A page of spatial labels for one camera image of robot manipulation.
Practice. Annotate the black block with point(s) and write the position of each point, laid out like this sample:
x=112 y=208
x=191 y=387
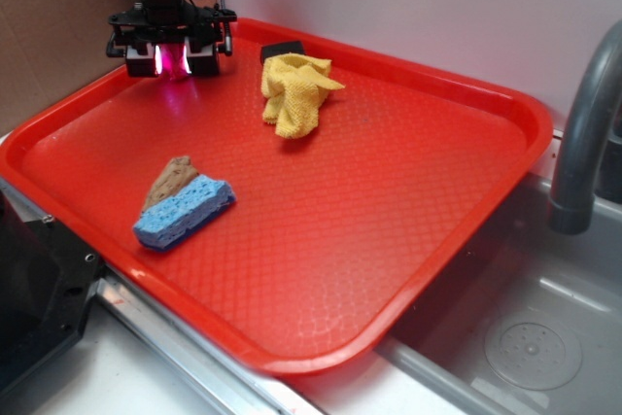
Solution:
x=276 y=49

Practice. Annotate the brown sponge piece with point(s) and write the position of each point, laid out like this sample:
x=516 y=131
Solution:
x=176 y=175

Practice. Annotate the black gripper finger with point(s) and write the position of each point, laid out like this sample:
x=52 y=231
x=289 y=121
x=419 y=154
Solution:
x=143 y=63
x=202 y=60

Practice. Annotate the red plastic tray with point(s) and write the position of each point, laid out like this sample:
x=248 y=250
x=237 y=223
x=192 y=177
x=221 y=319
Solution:
x=331 y=237

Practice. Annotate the yellow microfiber cloth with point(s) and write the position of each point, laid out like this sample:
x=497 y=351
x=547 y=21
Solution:
x=295 y=87

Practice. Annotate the brown cardboard panel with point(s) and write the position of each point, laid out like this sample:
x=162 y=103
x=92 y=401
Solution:
x=49 y=49

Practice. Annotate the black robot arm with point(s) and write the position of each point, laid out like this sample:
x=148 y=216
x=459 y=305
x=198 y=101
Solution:
x=163 y=7

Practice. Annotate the grey faucet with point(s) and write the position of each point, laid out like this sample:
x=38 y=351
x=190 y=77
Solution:
x=589 y=160

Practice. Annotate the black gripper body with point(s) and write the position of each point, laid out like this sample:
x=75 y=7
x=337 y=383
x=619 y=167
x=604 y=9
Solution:
x=202 y=26

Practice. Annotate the grey sink basin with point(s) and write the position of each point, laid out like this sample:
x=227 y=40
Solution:
x=515 y=263

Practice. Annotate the blue sponge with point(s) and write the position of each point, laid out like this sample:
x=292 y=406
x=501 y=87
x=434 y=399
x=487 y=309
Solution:
x=172 y=220

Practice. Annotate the sink drain cover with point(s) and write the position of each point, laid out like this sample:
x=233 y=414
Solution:
x=532 y=352

